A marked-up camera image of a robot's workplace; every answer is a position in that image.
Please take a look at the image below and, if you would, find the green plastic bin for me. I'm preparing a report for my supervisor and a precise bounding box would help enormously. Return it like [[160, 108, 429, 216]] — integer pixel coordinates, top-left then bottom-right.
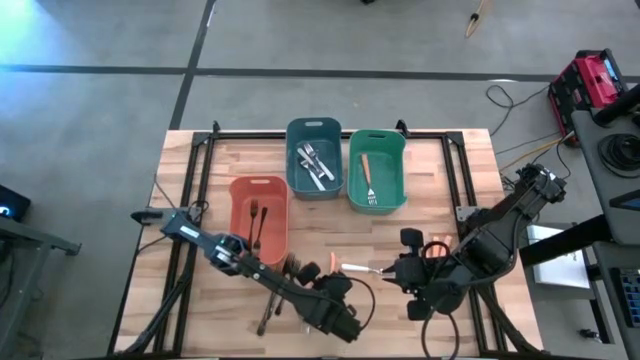
[[345, 128, 409, 216]]

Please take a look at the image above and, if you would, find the black monitor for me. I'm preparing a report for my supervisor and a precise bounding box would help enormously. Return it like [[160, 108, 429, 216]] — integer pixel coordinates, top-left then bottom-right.
[[0, 183, 32, 224]]

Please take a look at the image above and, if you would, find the black floor cable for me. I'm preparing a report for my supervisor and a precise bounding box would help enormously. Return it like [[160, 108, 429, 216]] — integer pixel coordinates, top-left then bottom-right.
[[485, 83, 551, 139]]

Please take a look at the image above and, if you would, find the black keypad device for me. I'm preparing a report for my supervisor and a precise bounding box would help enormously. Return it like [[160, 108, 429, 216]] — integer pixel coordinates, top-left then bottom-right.
[[610, 267, 640, 329]]

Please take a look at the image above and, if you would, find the yellow floor cable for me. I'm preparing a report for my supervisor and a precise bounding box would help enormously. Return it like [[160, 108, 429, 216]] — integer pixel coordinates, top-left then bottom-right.
[[499, 132, 576, 174]]

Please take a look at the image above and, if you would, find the red black tool case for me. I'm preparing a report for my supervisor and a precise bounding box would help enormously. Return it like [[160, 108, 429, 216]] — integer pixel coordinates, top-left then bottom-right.
[[548, 48, 630, 114]]

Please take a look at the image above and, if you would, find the grey side table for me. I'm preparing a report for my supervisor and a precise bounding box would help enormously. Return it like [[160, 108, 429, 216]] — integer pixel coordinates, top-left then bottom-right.
[[0, 214, 82, 360]]

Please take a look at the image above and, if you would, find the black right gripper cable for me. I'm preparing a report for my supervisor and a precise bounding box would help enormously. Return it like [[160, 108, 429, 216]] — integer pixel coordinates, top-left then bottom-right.
[[421, 309, 460, 360]]

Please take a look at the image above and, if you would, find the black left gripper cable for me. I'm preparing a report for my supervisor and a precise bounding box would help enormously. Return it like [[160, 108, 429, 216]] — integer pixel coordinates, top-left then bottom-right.
[[349, 275, 377, 321]]

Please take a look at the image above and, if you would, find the yellow cable black plug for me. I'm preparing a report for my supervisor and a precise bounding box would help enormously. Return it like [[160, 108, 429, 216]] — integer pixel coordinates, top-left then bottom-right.
[[464, 0, 489, 40]]

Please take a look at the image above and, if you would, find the orange plastic bin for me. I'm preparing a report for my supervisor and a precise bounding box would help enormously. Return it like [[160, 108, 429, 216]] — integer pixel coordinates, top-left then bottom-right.
[[228, 174, 291, 267]]

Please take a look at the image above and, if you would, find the black coiled cable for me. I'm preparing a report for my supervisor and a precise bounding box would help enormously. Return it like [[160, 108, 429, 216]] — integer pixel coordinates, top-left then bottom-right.
[[598, 132, 640, 180]]

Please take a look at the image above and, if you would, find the grey metal cart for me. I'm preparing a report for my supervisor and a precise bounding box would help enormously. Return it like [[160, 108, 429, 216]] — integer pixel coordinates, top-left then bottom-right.
[[571, 82, 640, 246]]

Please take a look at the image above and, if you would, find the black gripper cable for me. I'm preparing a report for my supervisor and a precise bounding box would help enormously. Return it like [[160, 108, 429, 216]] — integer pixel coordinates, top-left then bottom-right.
[[349, 275, 377, 321], [421, 309, 460, 360]]

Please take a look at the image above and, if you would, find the black tube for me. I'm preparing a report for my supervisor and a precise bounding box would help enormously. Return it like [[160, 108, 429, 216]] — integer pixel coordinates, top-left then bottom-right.
[[594, 82, 640, 126]]

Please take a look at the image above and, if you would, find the dark teal plastic bin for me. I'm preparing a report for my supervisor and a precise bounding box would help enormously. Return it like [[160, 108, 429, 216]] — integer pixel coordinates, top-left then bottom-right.
[[285, 116, 346, 202]]

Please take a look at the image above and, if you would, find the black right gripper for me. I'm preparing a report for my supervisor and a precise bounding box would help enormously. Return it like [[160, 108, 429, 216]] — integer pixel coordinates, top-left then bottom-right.
[[382, 227, 441, 322]]

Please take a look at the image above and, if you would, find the white flat box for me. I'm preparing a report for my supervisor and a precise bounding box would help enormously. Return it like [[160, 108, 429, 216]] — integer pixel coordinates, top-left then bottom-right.
[[527, 223, 592, 291]]

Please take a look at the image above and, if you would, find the black metal table frame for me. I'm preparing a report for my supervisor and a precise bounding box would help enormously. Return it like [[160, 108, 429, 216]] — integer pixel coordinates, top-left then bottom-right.
[[107, 119, 539, 359]]

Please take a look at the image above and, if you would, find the black stand bar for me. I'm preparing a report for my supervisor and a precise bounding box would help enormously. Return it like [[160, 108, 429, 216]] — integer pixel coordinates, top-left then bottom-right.
[[518, 213, 614, 269]]

